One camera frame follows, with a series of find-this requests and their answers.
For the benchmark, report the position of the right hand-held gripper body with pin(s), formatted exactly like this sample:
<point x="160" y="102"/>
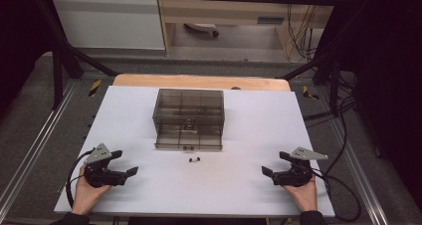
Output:
<point x="297" y="177"/>

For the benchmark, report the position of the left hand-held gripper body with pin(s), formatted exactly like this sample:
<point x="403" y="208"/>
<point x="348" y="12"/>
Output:
<point x="99" y="177"/>

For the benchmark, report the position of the small black beaded item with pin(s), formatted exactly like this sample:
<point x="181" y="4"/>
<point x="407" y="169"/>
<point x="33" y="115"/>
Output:
<point x="194" y="159"/>

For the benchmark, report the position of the transparent grey drawer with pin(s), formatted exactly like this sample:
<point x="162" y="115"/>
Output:
<point x="189" y="139"/>

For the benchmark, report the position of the transparent grey drawer box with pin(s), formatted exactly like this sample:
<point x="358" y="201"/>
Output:
<point x="188" y="105"/>

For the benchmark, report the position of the person's right hand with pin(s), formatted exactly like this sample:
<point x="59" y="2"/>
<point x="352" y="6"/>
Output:
<point x="306" y="196"/>

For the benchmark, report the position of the person's left hand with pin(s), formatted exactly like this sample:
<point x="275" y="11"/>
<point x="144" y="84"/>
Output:
<point x="84" y="196"/>

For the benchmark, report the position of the yellow black tape strip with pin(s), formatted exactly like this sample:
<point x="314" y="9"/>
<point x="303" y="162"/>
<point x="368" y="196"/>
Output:
<point x="95" y="88"/>
<point x="309" y="93"/>

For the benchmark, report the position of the small dark item in drawer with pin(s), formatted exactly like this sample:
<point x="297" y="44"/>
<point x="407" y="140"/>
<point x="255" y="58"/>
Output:
<point x="189" y="127"/>

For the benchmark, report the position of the black curtain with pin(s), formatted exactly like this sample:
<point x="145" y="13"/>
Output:
<point x="388" y="85"/>
<point x="16" y="36"/>

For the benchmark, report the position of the white cabinet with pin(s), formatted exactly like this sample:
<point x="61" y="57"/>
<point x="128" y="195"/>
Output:
<point x="109" y="22"/>

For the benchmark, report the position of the grey chair base with caster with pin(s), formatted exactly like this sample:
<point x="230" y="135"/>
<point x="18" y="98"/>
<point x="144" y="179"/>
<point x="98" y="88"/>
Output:
<point x="202" y="27"/>

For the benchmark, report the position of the light wooden desk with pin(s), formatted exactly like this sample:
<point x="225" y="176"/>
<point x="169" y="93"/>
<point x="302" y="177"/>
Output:
<point x="225" y="11"/>

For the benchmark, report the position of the aluminium rail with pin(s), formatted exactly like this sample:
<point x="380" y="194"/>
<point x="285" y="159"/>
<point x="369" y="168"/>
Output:
<point x="36" y="145"/>
<point x="360" y="172"/>

